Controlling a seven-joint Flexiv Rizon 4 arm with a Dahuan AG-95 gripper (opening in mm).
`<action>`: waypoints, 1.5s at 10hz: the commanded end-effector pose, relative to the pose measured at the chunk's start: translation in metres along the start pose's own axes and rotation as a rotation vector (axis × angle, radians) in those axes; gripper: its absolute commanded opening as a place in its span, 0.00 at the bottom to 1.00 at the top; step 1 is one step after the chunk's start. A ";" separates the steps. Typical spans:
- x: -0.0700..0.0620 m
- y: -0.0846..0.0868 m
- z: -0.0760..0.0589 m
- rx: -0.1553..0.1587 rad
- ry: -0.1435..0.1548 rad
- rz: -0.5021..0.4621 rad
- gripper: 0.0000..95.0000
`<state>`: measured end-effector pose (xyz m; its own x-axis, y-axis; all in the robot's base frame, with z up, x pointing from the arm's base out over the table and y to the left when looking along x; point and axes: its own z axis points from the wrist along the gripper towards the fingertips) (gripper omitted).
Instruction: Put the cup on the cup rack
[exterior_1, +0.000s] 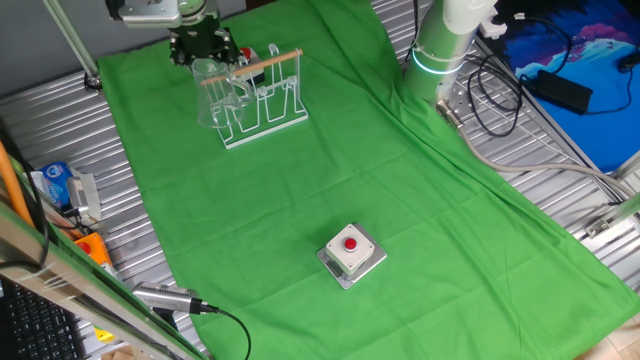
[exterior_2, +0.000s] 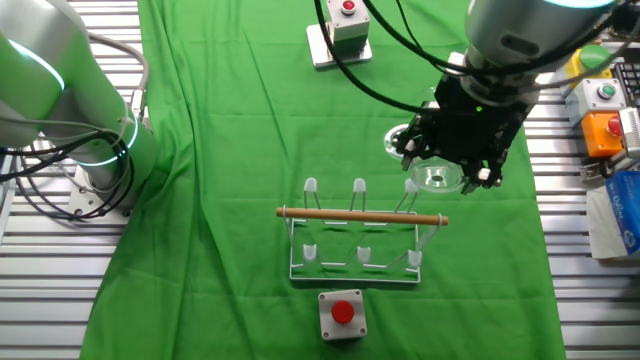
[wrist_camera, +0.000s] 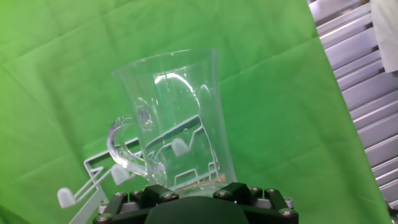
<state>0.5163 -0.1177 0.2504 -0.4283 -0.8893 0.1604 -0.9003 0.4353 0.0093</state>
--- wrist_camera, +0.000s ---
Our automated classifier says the white wire cup rack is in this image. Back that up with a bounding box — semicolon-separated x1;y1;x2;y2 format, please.
57;114;228;224

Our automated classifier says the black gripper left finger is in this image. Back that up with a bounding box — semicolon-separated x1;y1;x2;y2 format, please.
93;184;180;224

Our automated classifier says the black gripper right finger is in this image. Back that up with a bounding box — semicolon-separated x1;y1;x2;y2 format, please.
213;182;299;224

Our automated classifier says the blue white box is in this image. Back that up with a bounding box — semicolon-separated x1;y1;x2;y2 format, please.
369;0;398;74

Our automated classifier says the green cloth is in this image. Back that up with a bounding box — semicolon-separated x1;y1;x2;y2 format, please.
0;0;392;224

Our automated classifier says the clear glass cup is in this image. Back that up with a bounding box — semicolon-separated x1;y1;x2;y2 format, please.
106;48;238;197

